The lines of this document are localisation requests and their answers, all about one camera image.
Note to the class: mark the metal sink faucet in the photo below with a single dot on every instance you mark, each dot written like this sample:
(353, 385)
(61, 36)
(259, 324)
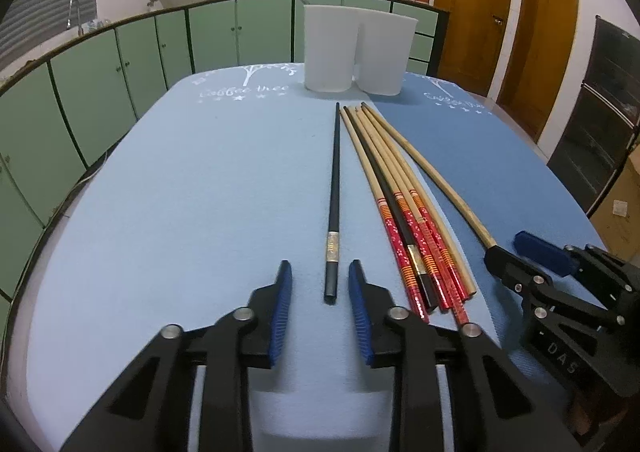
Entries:
(75, 15)

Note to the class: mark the black glass-front cabinet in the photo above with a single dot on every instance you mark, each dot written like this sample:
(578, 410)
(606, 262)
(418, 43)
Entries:
(595, 132)

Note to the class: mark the white plastic chopstick holder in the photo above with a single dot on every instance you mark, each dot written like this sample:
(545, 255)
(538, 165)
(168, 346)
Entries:
(330, 47)

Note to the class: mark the black chopstick with silver band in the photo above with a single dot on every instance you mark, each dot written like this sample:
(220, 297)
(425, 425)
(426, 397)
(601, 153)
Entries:
(334, 182)

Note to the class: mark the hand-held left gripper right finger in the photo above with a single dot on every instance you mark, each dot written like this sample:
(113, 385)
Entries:
(360, 312)

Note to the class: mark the black chopstick with gold band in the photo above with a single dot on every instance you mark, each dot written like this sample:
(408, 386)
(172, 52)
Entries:
(371, 157)

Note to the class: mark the plain bamboo chopstick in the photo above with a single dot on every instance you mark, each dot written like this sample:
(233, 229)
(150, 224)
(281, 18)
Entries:
(435, 179)

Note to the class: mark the plain wooden door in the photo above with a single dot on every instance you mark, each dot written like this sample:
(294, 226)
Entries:
(545, 42)

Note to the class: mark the red patterned bamboo chopstick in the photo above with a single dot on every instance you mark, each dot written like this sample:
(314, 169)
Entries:
(422, 257)
(433, 257)
(453, 257)
(394, 242)

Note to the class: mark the brown kitchen countertop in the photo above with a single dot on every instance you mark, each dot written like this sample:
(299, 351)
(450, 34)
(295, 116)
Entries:
(135, 18)

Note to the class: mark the metal wall tap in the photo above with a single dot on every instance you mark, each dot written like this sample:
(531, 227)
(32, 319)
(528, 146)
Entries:
(152, 0)

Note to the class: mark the cardboard box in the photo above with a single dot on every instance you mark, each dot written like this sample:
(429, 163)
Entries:
(622, 227)

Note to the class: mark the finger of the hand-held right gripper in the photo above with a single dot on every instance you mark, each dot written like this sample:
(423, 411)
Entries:
(540, 248)
(505, 267)

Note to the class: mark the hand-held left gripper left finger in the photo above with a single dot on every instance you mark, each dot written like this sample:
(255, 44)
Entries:
(282, 312)

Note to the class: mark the clear bottles by sink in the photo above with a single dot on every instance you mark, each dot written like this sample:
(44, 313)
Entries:
(97, 23)

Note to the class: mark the light blue printed table mat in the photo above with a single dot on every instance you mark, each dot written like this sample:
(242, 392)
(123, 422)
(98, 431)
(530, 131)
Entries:
(200, 207)

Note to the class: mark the green lower kitchen cabinets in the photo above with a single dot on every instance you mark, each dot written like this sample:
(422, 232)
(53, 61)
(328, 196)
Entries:
(210, 32)

